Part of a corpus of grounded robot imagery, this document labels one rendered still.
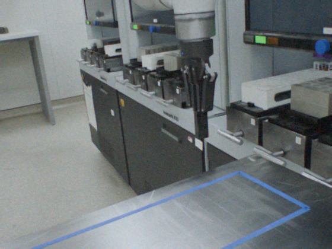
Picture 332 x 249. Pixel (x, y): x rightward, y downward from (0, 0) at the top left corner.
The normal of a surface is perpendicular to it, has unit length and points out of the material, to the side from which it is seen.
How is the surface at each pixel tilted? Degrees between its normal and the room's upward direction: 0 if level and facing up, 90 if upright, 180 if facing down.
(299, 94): 90
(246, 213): 0
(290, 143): 90
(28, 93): 90
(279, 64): 90
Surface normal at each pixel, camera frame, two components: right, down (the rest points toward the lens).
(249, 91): -0.90, 0.22
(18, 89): 0.43, 0.27
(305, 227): -0.09, -0.94
